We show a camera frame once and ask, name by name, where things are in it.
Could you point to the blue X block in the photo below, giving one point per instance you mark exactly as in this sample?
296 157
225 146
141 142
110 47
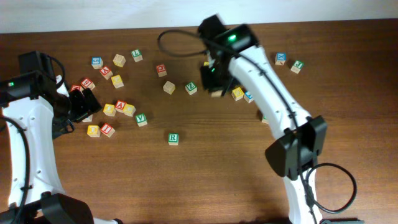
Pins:
280 58

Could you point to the green Z block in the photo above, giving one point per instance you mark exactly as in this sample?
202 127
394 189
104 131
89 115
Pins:
191 88

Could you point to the yellow block beside A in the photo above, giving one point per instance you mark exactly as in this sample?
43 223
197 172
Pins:
129 110

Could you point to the red a block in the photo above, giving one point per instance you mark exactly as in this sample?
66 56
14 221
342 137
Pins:
106 72
120 105

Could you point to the green r block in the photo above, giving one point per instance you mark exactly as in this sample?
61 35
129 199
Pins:
173 139
264 120

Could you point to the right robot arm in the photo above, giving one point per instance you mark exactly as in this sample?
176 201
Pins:
237 58

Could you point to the red Q block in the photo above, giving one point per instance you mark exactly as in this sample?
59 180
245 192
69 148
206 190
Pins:
161 70

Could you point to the red I block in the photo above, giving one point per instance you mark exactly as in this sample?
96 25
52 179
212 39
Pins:
107 130

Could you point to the red A block lower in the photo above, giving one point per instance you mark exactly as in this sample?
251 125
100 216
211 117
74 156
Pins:
120 105

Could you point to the plain wooden block top-left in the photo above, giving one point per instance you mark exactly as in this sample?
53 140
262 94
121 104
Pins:
119 60

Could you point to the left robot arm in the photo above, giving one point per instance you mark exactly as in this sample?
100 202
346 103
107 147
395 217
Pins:
37 108

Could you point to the blue 5 block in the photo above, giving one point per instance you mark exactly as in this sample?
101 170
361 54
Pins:
97 63

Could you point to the plain wooden block centre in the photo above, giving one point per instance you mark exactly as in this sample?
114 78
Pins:
169 87

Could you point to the yellow block mid left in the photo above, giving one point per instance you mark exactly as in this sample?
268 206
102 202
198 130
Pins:
109 110

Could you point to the green J block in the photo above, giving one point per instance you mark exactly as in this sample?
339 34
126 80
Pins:
297 66

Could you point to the yellow block upper left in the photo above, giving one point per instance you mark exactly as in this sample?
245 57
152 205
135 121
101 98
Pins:
117 81

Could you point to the blue H block lower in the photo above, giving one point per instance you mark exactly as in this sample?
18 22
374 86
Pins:
88 119

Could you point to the green V block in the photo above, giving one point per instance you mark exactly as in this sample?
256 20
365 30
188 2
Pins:
141 119

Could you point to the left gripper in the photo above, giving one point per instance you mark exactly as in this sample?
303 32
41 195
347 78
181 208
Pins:
85 106

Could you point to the blue picture block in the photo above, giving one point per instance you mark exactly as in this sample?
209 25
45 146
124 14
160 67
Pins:
248 97

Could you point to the green L block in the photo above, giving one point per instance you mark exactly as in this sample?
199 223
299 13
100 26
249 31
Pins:
137 55

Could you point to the red 9 block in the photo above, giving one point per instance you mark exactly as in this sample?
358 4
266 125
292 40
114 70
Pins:
87 84

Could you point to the yellow block lower right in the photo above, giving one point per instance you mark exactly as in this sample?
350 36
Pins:
237 93

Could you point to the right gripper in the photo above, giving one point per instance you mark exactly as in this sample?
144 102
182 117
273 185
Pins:
209 82

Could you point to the red A block upper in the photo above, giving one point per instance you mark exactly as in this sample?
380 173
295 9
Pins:
106 72

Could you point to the red M block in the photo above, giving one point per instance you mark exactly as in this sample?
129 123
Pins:
76 87

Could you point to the yellow block bottom left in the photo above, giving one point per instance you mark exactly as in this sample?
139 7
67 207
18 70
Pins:
93 131

